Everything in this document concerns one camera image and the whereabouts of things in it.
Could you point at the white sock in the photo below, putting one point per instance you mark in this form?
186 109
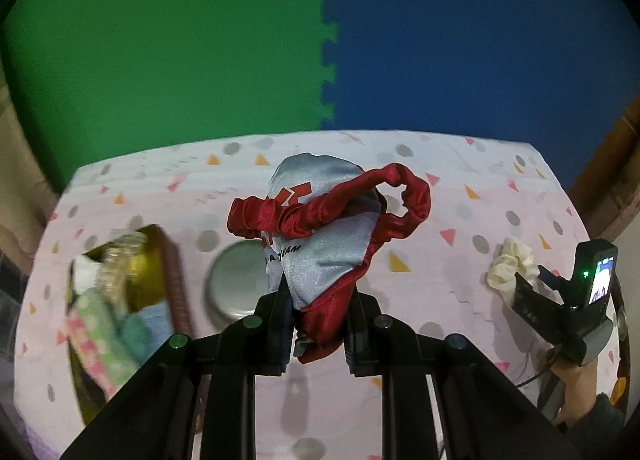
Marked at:
85 275

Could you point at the floral pink green cloth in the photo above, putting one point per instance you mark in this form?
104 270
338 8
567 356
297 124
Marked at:
95 340

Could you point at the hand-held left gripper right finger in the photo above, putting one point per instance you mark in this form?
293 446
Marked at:
352 340

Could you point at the gold tin box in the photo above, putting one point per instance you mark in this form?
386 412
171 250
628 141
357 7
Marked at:
172 270

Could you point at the brown wooden furniture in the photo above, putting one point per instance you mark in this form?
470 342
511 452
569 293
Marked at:
610 170

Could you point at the pink patterned tablecloth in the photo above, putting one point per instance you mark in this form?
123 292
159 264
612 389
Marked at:
450 365

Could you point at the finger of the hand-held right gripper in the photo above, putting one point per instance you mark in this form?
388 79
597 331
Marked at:
557 282
535 305

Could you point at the steel bowl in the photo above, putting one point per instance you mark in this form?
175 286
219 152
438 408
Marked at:
235 280

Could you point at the bag of cotton swabs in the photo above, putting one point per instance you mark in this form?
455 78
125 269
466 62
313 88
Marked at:
122 265

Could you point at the cream scrunchie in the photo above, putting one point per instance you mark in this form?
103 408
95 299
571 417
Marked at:
510 270

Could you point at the person's right forearm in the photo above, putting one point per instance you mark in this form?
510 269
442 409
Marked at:
585 405

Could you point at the blue foam mat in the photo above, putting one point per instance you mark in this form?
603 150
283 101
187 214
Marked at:
475 40

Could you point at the green foam mat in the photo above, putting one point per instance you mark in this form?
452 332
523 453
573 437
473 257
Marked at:
165 50

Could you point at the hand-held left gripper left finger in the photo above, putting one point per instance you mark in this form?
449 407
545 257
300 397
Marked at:
285 330

